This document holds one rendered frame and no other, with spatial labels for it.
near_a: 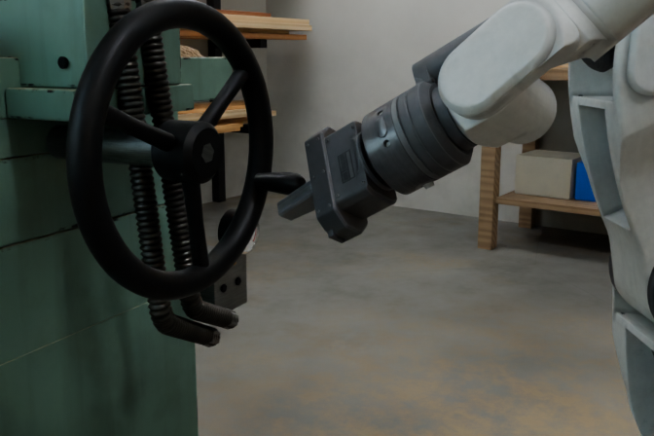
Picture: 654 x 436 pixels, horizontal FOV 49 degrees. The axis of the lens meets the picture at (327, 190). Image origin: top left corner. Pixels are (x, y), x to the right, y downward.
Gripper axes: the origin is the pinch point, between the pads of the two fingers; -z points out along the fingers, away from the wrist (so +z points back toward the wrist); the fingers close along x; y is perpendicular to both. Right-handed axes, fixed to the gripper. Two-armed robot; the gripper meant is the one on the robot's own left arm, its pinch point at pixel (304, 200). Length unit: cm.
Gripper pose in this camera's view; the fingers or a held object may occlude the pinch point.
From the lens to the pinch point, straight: 75.8
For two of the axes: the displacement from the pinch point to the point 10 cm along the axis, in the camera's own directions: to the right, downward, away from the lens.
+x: -1.5, -8.5, 5.0
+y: -6.3, -3.1, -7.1
